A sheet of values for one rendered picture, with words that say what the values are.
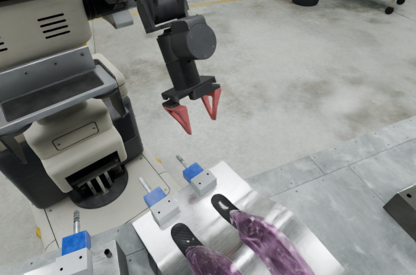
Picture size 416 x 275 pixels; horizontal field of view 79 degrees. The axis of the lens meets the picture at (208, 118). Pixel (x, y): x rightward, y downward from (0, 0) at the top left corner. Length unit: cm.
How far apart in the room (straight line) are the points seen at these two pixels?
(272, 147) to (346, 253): 125
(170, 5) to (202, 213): 42
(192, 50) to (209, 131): 151
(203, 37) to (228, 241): 38
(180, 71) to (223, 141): 138
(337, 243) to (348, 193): 14
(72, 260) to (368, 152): 78
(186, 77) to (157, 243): 33
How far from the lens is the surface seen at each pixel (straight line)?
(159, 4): 48
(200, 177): 60
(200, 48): 43
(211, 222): 58
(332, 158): 82
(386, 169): 87
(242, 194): 62
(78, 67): 69
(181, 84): 50
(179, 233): 58
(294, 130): 202
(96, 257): 56
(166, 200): 58
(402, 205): 74
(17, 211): 189
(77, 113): 81
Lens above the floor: 139
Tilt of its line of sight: 44 degrees down
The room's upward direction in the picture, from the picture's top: straight up
